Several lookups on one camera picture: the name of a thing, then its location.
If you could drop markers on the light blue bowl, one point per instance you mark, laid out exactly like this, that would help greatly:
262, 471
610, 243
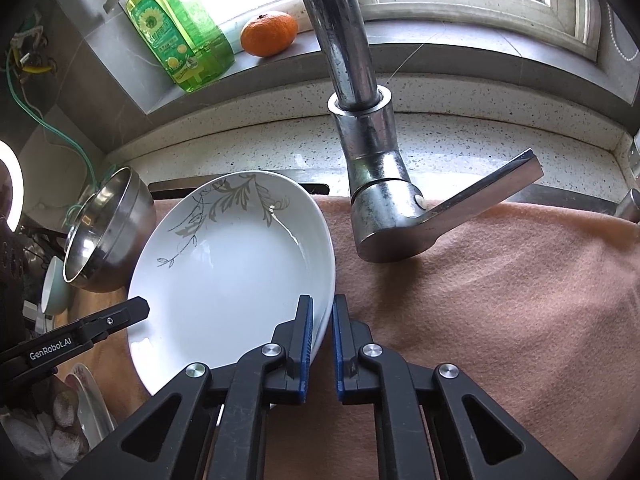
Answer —
55, 290

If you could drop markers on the green dish soap bottle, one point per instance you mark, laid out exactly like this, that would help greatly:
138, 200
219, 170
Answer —
180, 35

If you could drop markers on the white power adapter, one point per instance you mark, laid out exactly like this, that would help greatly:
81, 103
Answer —
37, 315

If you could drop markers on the person's left hand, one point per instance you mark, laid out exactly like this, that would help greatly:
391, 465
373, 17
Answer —
65, 410

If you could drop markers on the white leaf pattern plate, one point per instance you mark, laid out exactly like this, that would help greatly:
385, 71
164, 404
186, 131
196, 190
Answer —
225, 270

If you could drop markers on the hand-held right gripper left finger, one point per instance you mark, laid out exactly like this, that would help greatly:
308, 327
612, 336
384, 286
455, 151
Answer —
306, 350

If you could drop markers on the large steel bowl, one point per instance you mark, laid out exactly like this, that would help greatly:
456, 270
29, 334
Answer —
125, 240

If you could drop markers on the pink floral plate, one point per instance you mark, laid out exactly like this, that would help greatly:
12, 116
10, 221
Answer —
92, 405

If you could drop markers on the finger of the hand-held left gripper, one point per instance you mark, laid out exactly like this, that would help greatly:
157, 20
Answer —
117, 317

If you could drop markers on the chrome faucet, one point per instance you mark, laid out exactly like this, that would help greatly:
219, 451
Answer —
370, 160

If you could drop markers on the pink cloth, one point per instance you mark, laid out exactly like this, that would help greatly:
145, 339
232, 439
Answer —
500, 310

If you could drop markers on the orange cloth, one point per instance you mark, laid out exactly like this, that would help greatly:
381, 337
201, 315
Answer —
107, 360

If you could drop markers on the orange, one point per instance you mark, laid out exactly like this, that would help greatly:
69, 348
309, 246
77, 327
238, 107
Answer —
267, 35

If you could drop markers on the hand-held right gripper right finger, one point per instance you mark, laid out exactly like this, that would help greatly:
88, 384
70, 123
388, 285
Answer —
340, 355

